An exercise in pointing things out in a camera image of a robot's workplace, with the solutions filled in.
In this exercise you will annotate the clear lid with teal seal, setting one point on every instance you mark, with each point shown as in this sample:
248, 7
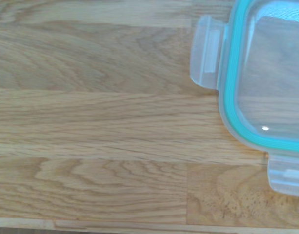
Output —
261, 73

